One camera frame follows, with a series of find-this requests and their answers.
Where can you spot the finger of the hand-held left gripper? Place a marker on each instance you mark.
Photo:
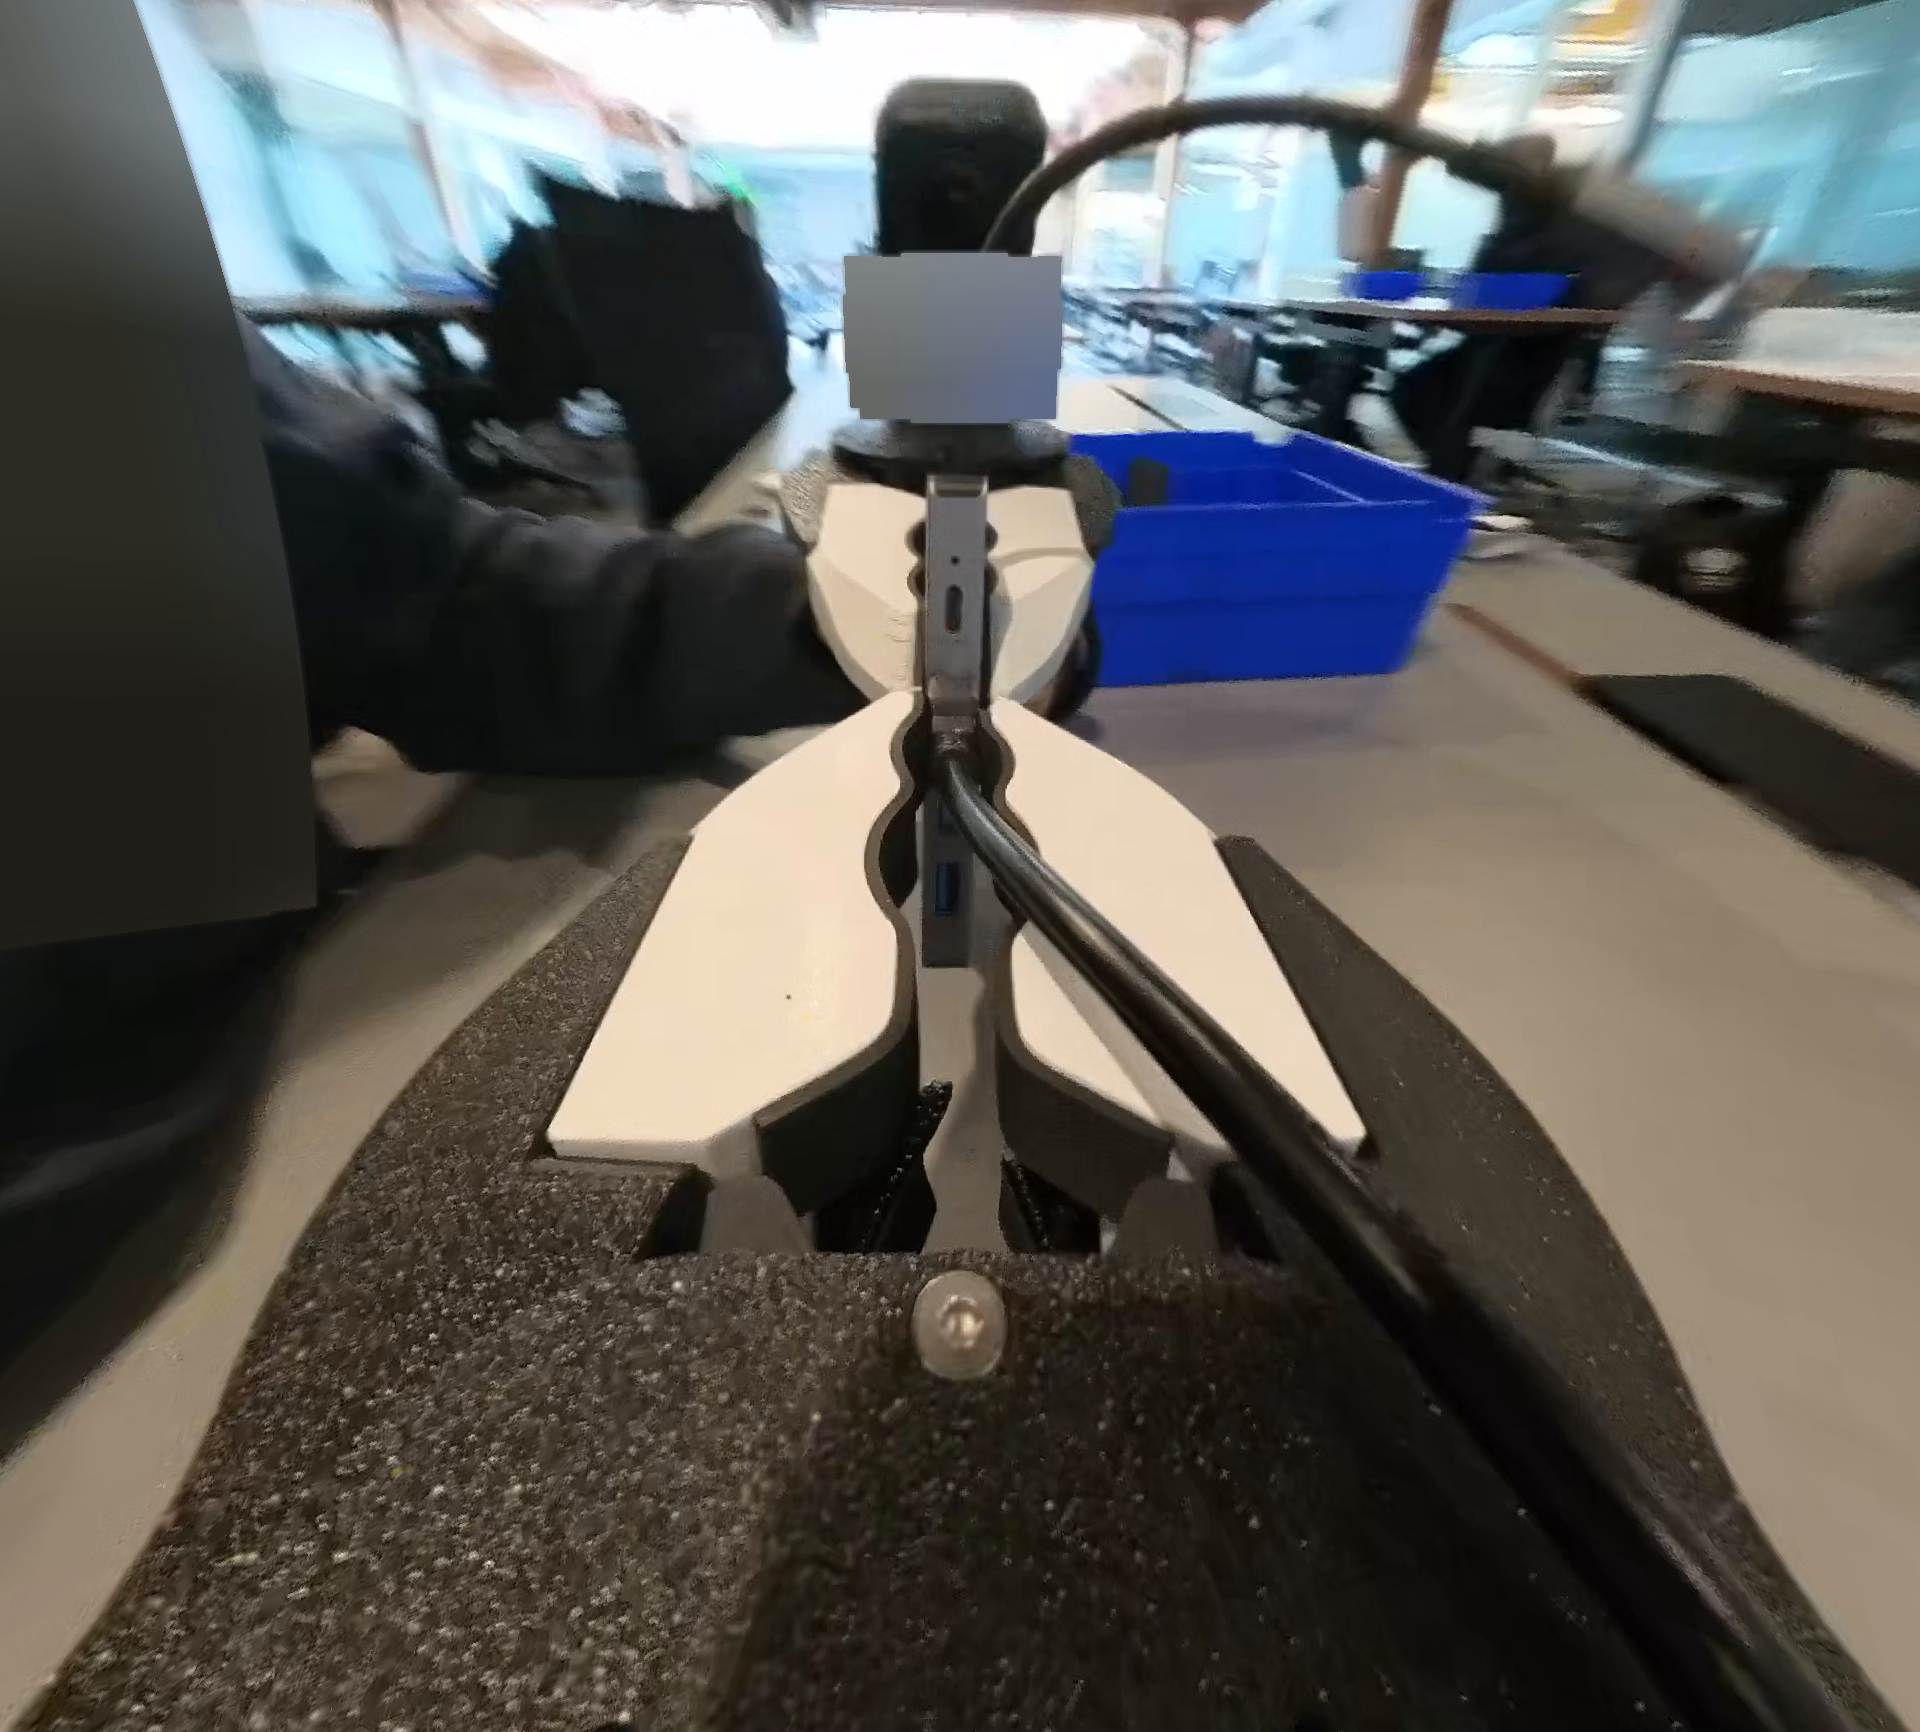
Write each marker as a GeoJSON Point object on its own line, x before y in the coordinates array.
{"type": "Point", "coordinates": [1043, 607]}
{"type": "Point", "coordinates": [862, 593]}

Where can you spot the blue plastic bin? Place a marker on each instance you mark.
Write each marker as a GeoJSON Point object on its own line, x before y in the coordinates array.
{"type": "Point", "coordinates": [1395, 288]}
{"type": "Point", "coordinates": [1514, 288]}
{"type": "Point", "coordinates": [1274, 593]}

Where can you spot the grey usb hub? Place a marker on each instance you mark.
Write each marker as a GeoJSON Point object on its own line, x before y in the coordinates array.
{"type": "Point", "coordinates": [957, 593]}

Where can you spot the wooden office table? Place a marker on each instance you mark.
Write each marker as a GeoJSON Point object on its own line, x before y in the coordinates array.
{"type": "Point", "coordinates": [1305, 314]}

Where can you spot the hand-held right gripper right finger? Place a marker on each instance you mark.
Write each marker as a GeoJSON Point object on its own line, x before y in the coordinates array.
{"type": "Point", "coordinates": [1111, 863]}

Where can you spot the dark monitor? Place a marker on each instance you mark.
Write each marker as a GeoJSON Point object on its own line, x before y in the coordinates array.
{"type": "Point", "coordinates": [134, 412]}

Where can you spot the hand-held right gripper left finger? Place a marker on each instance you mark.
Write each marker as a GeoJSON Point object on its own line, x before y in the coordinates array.
{"type": "Point", "coordinates": [734, 983]}

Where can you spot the person's left forearm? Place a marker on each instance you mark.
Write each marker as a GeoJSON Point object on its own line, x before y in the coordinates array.
{"type": "Point", "coordinates": [524, 623]}

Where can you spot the black rectangular pad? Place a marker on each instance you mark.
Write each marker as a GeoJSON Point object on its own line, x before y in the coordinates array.
{"type": "Point", "coordinates": [1771, 757]}

